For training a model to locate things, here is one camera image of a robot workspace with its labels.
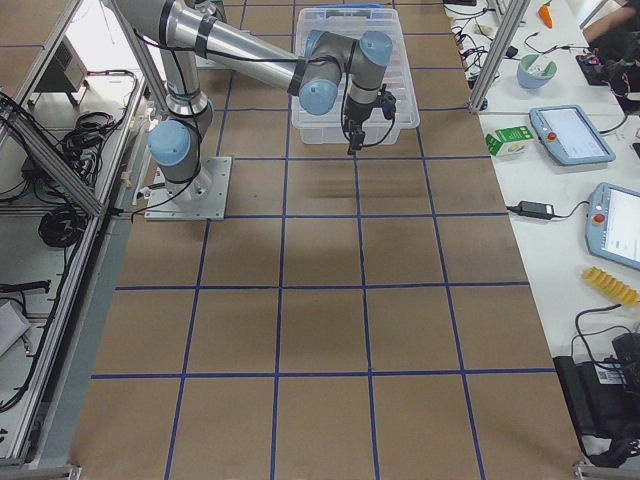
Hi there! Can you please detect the green white carton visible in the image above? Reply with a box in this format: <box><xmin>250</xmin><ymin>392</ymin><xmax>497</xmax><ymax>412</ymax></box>
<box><xmin>485</xmin><ymin>125</ymin><xmax>534</xmax><ymax>157</ymax></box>

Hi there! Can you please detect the aluminium frame post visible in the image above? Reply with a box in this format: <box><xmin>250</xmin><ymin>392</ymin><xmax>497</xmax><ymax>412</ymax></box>
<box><xmin>468</xmin><ymin>0</ymin><xmax>530</xmax><ymax>113</ymax></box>

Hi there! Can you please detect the clear plastic storage box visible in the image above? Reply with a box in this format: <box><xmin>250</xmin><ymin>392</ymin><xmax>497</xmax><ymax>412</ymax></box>
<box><xmin>298</xmin><ymin>122</ymin><xmax>400</xmax><ymax>145</ymax></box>

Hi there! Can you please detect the yellow toy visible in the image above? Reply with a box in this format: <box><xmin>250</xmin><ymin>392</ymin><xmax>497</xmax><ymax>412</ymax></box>
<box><xmin>582</xmin><ymin>267</ymin><xmax>639</xmax><ymax>307</ymax></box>

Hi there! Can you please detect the blue plastic tray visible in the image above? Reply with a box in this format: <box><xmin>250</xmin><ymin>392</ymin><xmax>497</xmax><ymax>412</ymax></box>
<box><xmin>313</xmin><ymin>2</ymin><xmax>392</xmax><ymax>9</ymax></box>

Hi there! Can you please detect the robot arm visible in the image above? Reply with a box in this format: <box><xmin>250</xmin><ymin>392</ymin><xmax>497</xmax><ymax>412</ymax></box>
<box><xmin>112</xmin><ymin>1</ymin><xmax>395</xmax><ymax>199</ymax></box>

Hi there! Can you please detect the light blue bowl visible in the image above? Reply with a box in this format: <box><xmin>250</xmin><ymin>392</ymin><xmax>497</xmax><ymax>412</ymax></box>
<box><xmin>516</xmin><ymin>54</ymin><xmax>557</xmax><ymax>90</ymax></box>

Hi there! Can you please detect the teach pendant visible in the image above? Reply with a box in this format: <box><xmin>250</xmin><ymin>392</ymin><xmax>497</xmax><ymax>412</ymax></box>
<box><xmin>585</xmin><ymin>182</ymin><xmax>639</xmax><ymax>270</ymax></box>
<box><xmin>529</xmin><ymin>105</ymin><xmax>616</xmax><ymax>166</ymax></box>

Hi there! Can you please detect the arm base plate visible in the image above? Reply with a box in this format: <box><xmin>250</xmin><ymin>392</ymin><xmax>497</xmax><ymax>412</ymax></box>
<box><xmin>143</xmin><ymin>156</ymin><xmax>233</xmax><ymax>221</ymax></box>

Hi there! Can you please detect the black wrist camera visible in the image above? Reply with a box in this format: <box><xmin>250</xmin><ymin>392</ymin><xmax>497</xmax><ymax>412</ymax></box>
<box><xmin>377</xmin><ymin>83</ymin><xmax>396</xmax><ymax>121</ymax></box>

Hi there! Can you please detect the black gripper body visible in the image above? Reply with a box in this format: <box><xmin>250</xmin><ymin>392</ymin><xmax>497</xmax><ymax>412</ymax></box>
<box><xmin>342</xmin><ymin>94</ymin><xmax>379</xmax><ymax>131</ymax></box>

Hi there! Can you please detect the clear plastic box lid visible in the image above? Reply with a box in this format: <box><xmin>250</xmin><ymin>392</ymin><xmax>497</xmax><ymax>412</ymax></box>
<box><xmin>291</xmin><ymin>8</ymin><xmax>420</xmax><ymax>131</ymax></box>

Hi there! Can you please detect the orange carrot toy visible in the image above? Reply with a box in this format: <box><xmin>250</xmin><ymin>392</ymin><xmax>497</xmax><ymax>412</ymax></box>
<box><xmin>537</xmin><ymin>0</ymin><xmax>554</xmax><ymax>29</ymax></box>

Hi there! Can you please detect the black power adapter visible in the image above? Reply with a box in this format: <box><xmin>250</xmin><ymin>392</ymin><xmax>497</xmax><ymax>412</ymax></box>
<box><xmin>507</xmin><ymin>200</ymin><xmax>555</xmax><ymax>220</ymax></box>

